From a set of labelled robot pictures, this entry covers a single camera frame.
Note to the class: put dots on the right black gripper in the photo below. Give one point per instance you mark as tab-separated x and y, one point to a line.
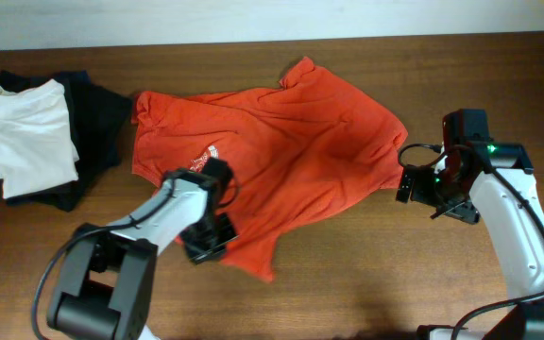
425	187

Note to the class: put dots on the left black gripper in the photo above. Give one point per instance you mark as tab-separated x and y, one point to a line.
211	244

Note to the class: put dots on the orange t-shirt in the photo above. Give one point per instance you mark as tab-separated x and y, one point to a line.
303	152

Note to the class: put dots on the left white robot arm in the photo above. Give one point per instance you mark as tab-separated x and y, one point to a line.
107	273

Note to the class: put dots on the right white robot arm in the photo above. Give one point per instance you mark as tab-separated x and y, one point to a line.
495	183

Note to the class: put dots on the black folded garment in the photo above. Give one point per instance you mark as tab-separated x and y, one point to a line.
96	118

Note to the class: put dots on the white folded t-shirt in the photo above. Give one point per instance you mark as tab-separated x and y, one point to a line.
36	149

